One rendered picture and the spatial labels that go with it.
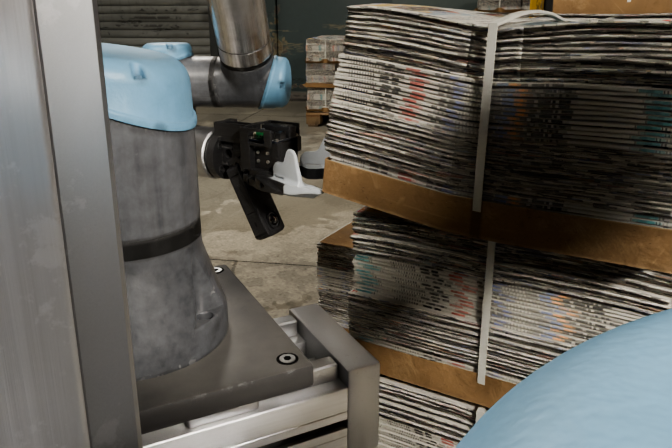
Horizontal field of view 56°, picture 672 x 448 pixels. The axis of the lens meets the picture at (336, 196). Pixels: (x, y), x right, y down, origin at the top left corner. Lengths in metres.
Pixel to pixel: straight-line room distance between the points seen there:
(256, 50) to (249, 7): 0.06
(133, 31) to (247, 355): 8.17
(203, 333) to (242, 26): 0.47
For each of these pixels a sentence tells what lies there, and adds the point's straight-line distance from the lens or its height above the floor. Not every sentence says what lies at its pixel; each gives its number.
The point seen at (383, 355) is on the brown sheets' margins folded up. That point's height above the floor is 0.64.
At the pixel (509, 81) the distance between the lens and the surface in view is 0.66.
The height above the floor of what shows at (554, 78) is 1.01.
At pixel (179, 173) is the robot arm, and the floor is 0.96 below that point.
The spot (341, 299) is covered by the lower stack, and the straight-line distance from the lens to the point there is 1.37.
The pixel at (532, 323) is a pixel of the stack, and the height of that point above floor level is 0.73.
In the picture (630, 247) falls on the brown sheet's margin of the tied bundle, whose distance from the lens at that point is 0.66.
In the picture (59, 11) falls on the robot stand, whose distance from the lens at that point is 0.19.
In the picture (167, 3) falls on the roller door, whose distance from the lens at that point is 8.38.
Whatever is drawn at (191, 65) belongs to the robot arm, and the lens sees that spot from 0.94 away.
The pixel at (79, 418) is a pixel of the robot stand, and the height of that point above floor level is 0.96.
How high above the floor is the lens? 1.07
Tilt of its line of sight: 16 degrees down
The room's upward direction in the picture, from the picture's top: straight up
